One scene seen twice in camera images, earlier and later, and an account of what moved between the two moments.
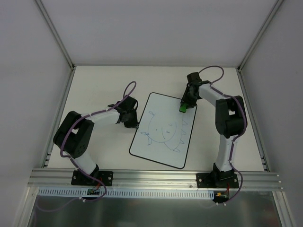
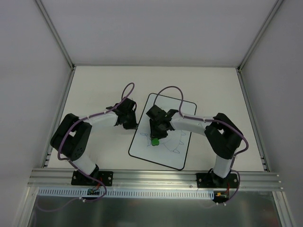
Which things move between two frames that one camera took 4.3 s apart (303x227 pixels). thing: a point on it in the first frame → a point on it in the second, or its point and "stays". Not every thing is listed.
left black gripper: x=130 y=117 stays
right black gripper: x=188 y=100 → x=157 y=130
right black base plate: x=208 y=180 stays
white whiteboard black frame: x=164 y=132 stays
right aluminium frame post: x=272 y=13 stays
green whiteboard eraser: x=183 y=108 → x=155 y=142
